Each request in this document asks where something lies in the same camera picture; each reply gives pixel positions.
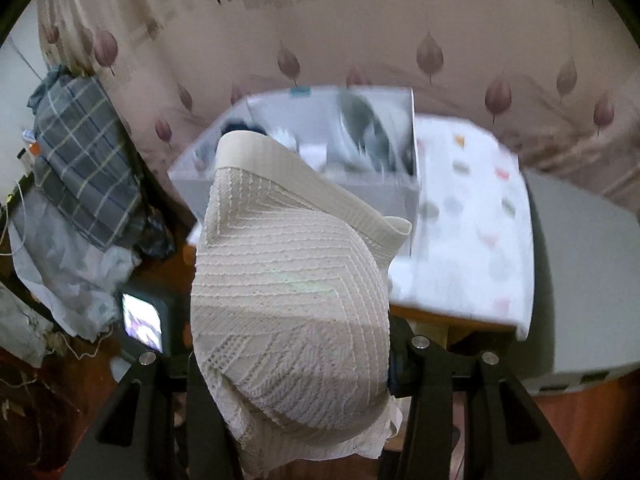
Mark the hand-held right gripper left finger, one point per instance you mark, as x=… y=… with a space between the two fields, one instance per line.
x=200 y=435

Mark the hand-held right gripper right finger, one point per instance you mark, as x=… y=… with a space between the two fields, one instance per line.
x=400 y=370

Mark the white ribbed underwear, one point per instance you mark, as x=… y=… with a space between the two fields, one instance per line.
x=290 y=310

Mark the white shoe box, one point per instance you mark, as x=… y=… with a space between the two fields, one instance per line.
x=350 y=200

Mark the brown wooden nightstand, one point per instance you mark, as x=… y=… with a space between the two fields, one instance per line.
x=435 y=322

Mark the dark blue packet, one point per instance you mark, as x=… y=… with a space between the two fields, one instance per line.
x=157 y=240

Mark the white floral cloth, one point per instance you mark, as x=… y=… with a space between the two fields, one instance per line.
x=65 y=270

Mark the beige floral cloth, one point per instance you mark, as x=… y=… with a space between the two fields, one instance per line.
x=25 y=325

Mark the grey plaid cloth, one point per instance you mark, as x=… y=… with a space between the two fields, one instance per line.
x=85 y=160

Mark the leaf printed curtain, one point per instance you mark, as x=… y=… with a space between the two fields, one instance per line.
x=350 y=20

